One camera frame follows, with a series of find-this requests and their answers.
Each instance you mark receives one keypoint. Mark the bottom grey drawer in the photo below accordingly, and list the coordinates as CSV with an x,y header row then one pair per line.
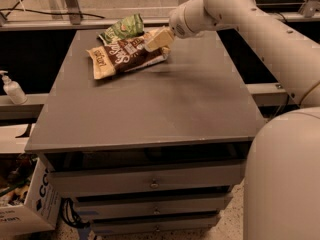
x,y
156,224

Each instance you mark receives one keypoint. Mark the green jalapeno chip bag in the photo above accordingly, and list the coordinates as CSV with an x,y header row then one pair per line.
x,y
128,27

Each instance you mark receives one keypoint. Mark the yellow foam padded gripper finger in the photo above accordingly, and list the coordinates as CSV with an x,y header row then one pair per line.
x,y
157,38

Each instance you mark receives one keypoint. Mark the white pump dispenser bottle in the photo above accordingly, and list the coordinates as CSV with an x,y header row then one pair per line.
x,y
13,89

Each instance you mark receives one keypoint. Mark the grey drawer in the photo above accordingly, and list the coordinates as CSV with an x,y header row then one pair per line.
x,y
156,224
147,179
155,206

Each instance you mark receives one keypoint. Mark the middle grey drawer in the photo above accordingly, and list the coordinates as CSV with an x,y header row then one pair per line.
x,y
155,206

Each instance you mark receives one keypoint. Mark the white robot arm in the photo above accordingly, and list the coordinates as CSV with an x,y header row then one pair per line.
x,y
282,175

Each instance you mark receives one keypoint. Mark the brown sea salt chip bag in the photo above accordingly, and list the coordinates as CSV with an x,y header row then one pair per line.
x,y
123,56

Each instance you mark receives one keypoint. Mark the grey drawer cabinet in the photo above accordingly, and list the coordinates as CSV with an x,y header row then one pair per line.
x,y
192,108

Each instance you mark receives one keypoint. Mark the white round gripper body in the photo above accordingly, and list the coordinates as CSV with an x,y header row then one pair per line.
x,y
179,24

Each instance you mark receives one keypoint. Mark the white cardboard box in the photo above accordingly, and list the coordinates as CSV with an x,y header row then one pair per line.
x,y
29,203

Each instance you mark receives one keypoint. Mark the top grey drawer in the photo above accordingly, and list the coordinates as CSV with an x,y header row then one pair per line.
x,y
147,179

